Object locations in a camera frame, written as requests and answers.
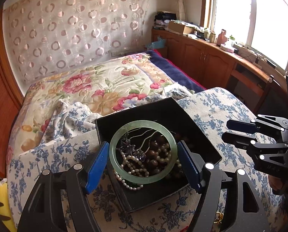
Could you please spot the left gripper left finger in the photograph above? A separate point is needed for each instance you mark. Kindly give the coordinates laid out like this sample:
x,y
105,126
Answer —
x,y
43,209

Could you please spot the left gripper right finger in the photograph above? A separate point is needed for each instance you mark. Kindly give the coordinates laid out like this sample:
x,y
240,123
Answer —
x,y
243,209

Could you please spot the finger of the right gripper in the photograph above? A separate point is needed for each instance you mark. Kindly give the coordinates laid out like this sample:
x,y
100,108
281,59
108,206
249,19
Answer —
x,y
246,127
239,141

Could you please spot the black jewelry box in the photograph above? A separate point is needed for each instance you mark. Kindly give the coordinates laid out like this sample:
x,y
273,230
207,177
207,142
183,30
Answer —
x,y
173,116

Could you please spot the silver flower hair fork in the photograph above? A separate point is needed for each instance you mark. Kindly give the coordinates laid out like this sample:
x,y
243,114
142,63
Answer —
x,y
140,142

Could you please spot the green jade bangle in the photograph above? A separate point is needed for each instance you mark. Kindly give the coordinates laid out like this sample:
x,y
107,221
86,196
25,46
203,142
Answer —
x,y
132,172

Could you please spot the person's right hand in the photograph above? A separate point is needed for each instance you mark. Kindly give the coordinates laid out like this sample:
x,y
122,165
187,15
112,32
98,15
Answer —
x,y
278,186

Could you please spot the yellow plush toy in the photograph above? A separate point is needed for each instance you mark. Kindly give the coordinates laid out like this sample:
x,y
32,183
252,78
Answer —
x,y
5,213

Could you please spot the wooden side cabinet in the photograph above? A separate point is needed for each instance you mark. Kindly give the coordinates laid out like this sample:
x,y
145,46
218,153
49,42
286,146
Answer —
x,y
212,67

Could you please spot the white power strip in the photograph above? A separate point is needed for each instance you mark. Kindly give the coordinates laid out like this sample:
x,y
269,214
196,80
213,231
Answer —
x,y
259,60

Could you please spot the navy blue blanket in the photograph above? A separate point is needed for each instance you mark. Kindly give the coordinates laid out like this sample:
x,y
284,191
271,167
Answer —
x,y
174,72

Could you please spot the blue floral white blanket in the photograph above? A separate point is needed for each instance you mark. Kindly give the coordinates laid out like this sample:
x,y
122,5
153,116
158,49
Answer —
x,y
55,130

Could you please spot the pink figurine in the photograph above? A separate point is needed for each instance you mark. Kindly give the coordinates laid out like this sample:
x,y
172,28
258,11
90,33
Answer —
x,y
222,38

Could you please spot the cardboard box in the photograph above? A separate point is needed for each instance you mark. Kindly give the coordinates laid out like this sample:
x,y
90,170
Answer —
x,y
181,27

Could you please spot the light blue paper bag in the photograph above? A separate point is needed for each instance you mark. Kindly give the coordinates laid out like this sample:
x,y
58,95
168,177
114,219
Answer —
x,y
158,44

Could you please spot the pile of dark clothes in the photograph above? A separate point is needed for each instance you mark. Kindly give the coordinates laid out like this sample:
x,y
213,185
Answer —
x,y
162,19

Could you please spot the pink floral quilt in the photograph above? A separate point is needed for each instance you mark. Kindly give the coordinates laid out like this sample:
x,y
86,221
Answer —
x,y
105,88

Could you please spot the circle patterned sheer curtain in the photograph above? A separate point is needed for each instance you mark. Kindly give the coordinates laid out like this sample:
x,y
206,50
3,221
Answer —
x,y
45,37

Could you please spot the window with wooden frame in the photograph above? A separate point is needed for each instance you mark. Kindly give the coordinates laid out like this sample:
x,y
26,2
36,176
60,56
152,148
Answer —
x,y
259,24

